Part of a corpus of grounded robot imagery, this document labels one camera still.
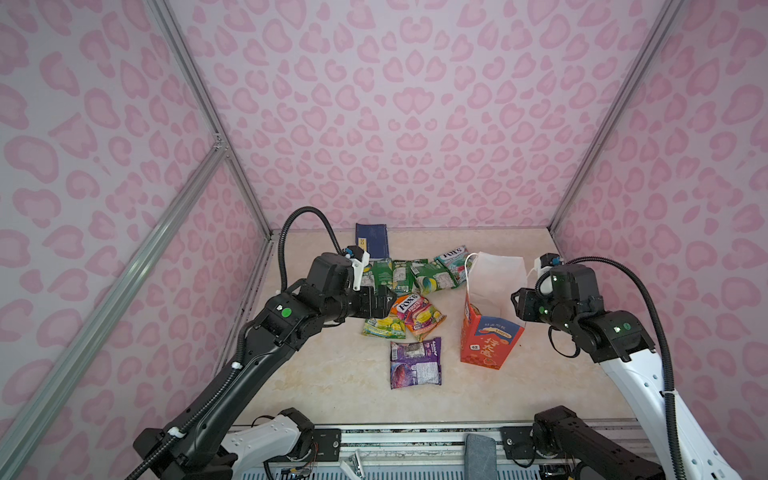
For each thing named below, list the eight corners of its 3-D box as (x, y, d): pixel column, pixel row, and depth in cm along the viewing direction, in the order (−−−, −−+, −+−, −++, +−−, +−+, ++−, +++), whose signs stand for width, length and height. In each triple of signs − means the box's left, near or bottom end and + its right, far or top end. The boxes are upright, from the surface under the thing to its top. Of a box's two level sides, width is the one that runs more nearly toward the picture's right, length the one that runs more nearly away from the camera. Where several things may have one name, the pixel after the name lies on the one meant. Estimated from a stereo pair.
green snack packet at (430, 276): (421, 299, 100) (422, 291, 97) (406, 271, 108) (407, 263, 104) (454, 287, 103) (456, 279, 100) (437, 260, 111) (438, 253, 107)
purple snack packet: (390, 388, 83) (390, 384, 81) (390, 343, 92) (390, 338, 89) (443, 388, 83) (445, 384, 81) (439, 343, 92) (440, 338, 89)
